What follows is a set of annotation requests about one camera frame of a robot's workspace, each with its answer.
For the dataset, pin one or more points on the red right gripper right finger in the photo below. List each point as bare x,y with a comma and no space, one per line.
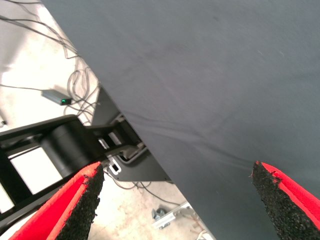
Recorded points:
287,205

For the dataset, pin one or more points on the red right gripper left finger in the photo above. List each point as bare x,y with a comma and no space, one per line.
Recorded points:
62,212

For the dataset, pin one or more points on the black chassis panel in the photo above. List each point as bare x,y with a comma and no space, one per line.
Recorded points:
142,172

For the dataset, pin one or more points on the grey caster wheel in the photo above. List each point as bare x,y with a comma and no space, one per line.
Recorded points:
158,213

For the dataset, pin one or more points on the small grey adapter box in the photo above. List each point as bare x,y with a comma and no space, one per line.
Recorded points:
53,95

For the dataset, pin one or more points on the dark grey table cloth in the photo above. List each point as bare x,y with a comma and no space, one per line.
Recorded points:
212,75

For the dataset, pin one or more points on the black frame with cylinder joint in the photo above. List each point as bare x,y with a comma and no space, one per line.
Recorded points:
67,145

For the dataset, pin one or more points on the aluminium table frame rail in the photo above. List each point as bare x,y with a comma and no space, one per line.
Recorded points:
200,220

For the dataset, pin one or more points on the aluminium frame bracket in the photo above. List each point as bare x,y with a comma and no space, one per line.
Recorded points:
170,216

